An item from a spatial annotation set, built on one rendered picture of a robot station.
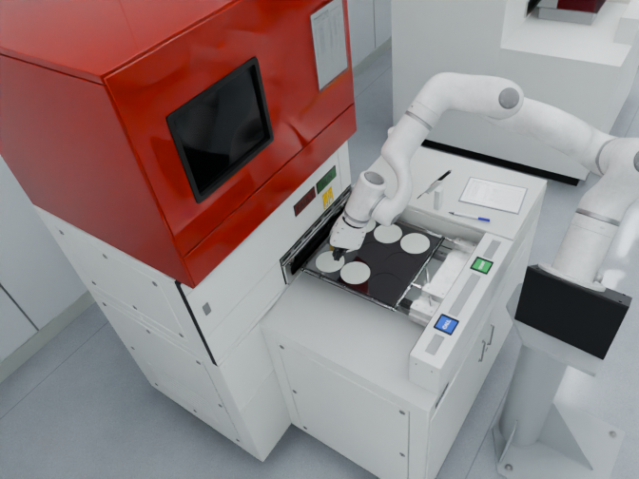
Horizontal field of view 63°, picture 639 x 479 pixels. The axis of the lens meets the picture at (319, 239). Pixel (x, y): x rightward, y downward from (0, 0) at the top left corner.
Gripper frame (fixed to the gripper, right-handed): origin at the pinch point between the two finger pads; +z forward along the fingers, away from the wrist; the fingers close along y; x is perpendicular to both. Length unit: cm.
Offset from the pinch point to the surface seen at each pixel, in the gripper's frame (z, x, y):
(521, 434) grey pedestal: 54, -30, 94
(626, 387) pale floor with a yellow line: 42, -10, 149
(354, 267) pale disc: 7.0, 2.0, 8.7
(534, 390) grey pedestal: 22, -29, 79
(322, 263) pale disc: 11.4, 5.9, -0.8
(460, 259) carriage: -6.2, 0.4, 42.5
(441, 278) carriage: -2.8, -6.7, 34.8
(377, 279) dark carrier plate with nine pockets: 4.2, -4.9, 15.1
